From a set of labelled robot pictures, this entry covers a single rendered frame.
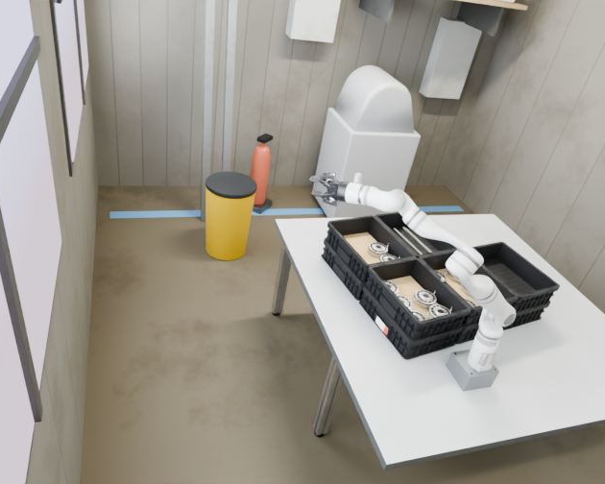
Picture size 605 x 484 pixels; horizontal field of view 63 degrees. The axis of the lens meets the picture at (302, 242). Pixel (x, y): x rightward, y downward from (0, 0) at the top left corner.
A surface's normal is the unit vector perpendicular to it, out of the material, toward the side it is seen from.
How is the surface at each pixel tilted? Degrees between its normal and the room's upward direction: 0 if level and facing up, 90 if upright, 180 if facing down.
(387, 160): 90
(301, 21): 90
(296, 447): 0
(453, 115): 90
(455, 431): 0
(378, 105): 90
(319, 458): 0
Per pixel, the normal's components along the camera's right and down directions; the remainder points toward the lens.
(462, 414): 0.16, -0.82
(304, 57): 0.29, 0.58
